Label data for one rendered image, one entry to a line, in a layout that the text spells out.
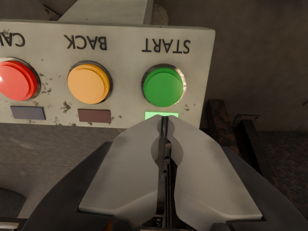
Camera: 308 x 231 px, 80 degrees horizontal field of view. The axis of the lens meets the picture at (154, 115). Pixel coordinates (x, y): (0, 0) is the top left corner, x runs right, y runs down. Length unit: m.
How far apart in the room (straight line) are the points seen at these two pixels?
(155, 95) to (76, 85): 0.08
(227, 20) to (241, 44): 0.13
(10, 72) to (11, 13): 0.76
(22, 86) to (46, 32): 0.06
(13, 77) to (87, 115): 0.08
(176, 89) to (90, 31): 0.09
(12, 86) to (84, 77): 0.07
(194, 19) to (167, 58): 0.63
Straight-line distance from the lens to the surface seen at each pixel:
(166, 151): 1.31
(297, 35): 0.98
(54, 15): 0.89
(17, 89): 0.23
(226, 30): 0.85
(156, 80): 0.18
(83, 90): 0.20
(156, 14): 0.68
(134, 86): 0.19
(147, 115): 0.20
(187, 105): 0.20
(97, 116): 0.22
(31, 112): 0.25
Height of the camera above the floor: 0.75
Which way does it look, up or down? 42 degrees down
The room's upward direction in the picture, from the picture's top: 177 degrees counter-clockwise
